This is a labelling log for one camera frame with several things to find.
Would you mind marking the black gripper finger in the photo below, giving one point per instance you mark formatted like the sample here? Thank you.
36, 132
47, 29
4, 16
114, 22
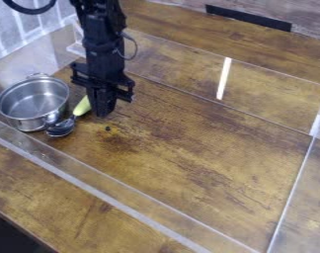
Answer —
108, 101
92, 95

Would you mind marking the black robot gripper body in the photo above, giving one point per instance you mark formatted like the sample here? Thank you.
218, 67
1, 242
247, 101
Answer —
102, 72

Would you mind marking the green handled metal spoon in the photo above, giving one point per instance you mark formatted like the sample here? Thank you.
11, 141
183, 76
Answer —
64, 127

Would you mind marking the clear acrylic triangle stand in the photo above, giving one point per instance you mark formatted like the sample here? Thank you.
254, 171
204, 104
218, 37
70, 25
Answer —
75, 48

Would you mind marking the small stainless steel pot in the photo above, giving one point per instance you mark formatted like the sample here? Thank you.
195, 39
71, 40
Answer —
32, 103

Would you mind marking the clear acrylic front barrier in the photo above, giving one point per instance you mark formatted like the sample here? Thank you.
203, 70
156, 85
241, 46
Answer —
171, 222

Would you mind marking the clear acrylic barrier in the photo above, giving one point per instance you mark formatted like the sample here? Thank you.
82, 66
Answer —
297, 231
171, 222

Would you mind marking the black strip on table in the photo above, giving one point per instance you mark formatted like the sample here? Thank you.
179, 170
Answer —
249, 18

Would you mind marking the clear acrylic right barrier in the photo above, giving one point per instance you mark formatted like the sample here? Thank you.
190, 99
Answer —
297, 231

